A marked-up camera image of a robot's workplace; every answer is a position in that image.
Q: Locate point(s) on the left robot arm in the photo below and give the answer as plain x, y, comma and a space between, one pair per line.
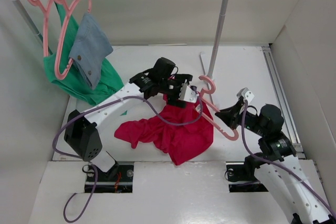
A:
83, 132

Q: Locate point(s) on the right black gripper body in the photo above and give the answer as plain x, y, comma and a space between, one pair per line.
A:
252, 124

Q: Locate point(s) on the pink hanger with green shirt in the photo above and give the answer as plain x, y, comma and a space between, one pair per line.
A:
46, 13

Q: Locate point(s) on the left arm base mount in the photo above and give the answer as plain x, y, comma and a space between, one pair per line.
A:
120, 182

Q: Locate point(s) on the red t shirt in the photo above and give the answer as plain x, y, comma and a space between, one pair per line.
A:
182, 143

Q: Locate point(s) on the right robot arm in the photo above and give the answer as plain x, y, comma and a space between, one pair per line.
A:
277, 165

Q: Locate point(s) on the green t shirt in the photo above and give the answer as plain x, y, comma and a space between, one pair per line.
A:
73, 84

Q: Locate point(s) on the pink plastic hanger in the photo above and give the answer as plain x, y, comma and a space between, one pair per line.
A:
211, 90

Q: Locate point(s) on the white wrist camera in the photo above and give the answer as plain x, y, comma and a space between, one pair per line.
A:
188, 93
246, 95

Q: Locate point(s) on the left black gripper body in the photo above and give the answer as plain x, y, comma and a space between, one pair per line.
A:
173, 87

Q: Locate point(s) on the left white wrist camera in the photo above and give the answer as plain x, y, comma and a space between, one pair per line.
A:
188, 93

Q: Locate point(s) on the pink hanger with denim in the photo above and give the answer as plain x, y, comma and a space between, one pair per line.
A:
59, 73

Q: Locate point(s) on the blue denim garment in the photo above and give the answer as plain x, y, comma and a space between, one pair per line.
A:
90, 48

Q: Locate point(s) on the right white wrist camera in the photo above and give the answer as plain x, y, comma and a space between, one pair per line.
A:
246, 95

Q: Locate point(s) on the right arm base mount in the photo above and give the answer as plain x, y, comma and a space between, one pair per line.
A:
239, 181

